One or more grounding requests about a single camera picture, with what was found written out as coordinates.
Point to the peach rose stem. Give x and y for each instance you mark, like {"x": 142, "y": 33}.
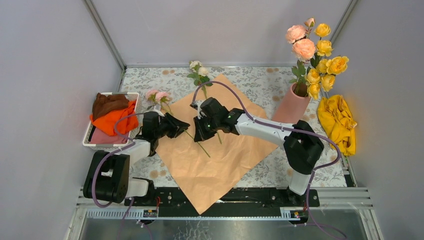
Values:
{"x": 304, "y": 49}

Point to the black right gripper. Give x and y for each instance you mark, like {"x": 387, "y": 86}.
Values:
{"x": 200, "y": 134}

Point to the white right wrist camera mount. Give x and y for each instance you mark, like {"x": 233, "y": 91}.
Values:
{"x": 197, "y": 106}

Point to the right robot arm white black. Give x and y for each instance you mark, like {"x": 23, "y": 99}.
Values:
{"x": 301, "y": 144}

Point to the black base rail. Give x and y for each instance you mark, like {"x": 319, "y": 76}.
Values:
{"x": 238, "y": 202}

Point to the yellow cloth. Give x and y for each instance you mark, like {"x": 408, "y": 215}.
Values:
{"x": 338, "y": 123}

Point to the green peach wrapping paper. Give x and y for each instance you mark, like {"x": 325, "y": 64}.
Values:
{"x": 205, "y": 172}

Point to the brown cloth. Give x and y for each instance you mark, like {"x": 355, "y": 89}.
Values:
{"x": 104, "y": 104}

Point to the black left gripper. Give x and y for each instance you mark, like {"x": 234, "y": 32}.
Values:
{"x": 177, "y": 126}

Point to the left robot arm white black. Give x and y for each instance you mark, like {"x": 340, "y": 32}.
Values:
{"x": 108, "y": 179}

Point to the orange cloth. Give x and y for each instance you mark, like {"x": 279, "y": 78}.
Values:
{"x": 117, "y": 121}

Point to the yellow rose stem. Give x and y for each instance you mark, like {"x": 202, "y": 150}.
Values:
{"x": 325, "y": 68}

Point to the pink rose stem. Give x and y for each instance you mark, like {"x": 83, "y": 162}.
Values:
{"x": 160, "y": 99}

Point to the pink cylindrical vase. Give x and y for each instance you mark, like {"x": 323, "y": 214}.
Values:
{"x": 292, "y": 107}

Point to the pink cloth in basket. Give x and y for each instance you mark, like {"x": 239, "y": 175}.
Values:
{"x": 99, "y": 137}

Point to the white rose stem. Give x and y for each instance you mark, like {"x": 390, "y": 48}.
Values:
{"x": 200, "y": 75}

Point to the floral patterned table mat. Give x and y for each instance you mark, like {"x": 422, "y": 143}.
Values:
{"x": 264, "y": 86}

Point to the white plastic basket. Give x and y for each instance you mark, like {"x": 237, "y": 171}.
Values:
{"x": 131, "y": 96}

